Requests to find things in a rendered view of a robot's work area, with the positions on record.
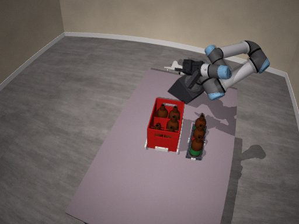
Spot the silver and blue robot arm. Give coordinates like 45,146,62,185
185,40,270,100

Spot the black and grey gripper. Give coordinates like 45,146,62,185
164,59,204,76

